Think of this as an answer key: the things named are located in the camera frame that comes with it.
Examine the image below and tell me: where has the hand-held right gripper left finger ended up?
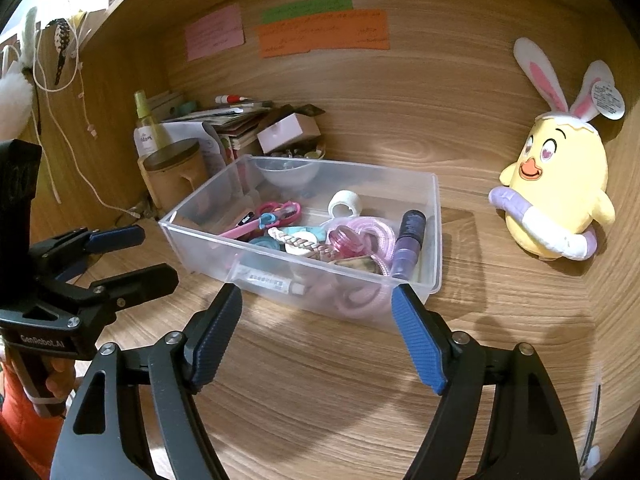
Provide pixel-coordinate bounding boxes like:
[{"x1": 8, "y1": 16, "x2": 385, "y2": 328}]
[{"x1": 50, "y1": 284, "x2": 244, "y2": 480}]

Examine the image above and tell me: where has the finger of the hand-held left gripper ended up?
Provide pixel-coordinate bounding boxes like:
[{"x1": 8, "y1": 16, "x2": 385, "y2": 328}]
[
  {"x1": 60, "y1": 263, "x2": 180, "y2": 315},
  {"x1": 29, "y1": 225, "x2": 146, "y2": 283}
]

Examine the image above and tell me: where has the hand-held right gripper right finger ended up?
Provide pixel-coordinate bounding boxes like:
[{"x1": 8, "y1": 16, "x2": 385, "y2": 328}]
[{"x1": 391, "y1": 284, "x2": 583, "y2": 480}]

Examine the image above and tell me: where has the clear tube with white cap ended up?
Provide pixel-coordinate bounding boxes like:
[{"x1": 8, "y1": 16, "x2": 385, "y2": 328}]
[{"x1": 222, "y1": 265, "x2": 308, "y2": 295}]

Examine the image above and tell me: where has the purple and black tube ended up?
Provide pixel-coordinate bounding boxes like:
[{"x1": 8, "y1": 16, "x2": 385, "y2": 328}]
[{"x1": 391, "y1": 209, "x2": 427, "y2": 281}]

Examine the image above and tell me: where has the clear plastic storage box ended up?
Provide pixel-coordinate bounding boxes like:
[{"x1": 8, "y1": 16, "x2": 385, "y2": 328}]
[{"x1": 158, "y1": 154, "x2": 443, "y2": 333}]

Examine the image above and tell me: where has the person's left forearm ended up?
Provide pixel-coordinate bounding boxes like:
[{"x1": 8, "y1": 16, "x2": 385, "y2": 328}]
[{"x1": 0, "y1": 360, "x2": 68, "y2": 468}]

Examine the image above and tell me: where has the person's left hand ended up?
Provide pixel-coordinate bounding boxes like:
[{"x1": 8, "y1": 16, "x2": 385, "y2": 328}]
[{"x1": 42, "y1": 357, "x2": 79, "y2": 402}]

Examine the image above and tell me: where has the tan jar with dark lid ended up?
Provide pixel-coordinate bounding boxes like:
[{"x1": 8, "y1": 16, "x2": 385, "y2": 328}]
[{"x1": 139, "y1": 138, "x2": 210, "y2": 211}]

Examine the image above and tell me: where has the clear pink claw clip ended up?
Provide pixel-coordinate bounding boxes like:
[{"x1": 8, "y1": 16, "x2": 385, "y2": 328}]
[{"x1": 326, "y1": 227, "x2": 362, "y2": 253}]

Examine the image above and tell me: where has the braided hair clip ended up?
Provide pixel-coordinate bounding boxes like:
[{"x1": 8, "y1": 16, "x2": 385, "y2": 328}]
[{"x1": 267, "y1": 226, "x2": 333, "y2": 260}]

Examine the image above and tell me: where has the yellow-green spray bottle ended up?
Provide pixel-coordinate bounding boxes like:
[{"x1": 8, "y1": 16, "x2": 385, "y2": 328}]
[{"x1": 133, "y1": 90, "x2": 160, "y2": 133}]

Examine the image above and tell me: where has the white pouch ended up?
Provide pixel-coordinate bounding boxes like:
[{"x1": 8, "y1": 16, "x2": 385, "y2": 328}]
[{"x1": 200, "y1": 122, "x2": 227, "y2": 176}]

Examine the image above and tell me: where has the white tape roll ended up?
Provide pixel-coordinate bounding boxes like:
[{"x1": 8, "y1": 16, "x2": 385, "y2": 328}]
[{"x1": 327, "y1": 190, "x2": 363, "y2": 217}]

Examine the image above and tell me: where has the stack of books and papers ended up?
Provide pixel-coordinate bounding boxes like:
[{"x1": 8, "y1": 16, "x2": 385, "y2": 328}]
[{"x1": 161, "y1": 100, "x2": 277, "y2": 163}]

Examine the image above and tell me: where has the white fluffy item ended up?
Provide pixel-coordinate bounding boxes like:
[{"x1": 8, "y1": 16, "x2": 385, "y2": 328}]
[{"x1": 0, "y1": 7, "x2": 38, "y2": 138}]

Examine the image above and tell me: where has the clear plastic bowl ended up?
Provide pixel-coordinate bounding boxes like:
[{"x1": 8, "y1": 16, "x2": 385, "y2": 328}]
[{"x1": 255, "y1": 156, "x2": 321, "y2": 192}]

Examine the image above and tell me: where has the white small box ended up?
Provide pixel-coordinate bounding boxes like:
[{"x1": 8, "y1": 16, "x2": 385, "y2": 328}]
[{"x1": 256, "y1": 112, "x2": 321, "y2": 155}]

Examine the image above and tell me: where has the dark hanging hair clip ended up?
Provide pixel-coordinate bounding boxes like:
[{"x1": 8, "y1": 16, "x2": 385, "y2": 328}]
[{"x1": 50, "y1": 18, "x2": 73, "y2": 86}]

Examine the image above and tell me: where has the yellow chick plush toy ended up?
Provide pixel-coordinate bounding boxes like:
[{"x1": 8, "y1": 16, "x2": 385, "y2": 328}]
[{"x1": 489, "y1": 37, "x2": 626, "y2": 261}]

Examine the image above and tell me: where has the pink sticky note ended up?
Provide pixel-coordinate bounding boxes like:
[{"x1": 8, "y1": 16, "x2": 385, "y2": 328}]
[{"x1": 185, "y1": 4, "x2": 246, "y2": 62}]

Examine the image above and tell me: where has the orange sticky note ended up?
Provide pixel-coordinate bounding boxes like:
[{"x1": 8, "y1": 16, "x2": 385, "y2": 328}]
[{"x1": 256, "y1": 8, "x2": 391, "y2": 59}]

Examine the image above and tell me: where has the green sticky note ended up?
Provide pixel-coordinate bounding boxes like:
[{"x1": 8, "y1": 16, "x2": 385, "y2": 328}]
[{"x1": 260, "y1": 0, "x2": 354, "y2": 25}]

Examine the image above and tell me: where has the white cord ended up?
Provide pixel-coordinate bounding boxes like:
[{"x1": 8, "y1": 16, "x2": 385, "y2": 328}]
[{"x1": 27, "y1": 10, "x2": 146, "y2": 218}]

